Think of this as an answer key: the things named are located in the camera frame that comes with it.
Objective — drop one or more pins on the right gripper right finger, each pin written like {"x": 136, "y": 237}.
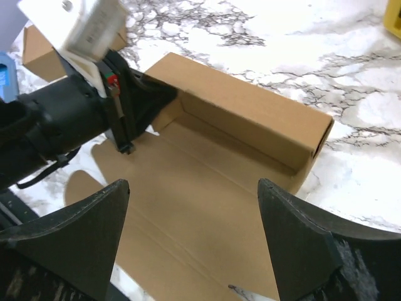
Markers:
{"x": 317, "y": 255}

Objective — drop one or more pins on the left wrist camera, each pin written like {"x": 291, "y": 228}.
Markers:
{"x": 81, "y": 31}

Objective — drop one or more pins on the brown cardboard box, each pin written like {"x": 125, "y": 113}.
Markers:
{"x": 193, "y": 226}
{"x": 39, "y": 57}

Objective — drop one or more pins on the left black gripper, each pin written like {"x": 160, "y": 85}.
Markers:
{"x": 43, "y": 130}

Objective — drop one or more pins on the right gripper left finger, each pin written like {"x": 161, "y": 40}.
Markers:
{"x": 65, "y": 255}

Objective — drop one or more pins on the small blue box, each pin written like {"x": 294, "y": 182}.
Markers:
{"x": 8, "y": 78}

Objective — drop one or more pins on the yellow plastic basket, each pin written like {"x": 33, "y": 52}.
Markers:
{"x": 391, "y": 19}

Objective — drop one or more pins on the folded brown cardboard box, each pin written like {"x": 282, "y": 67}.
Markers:
{"x": 39, "y": 57}

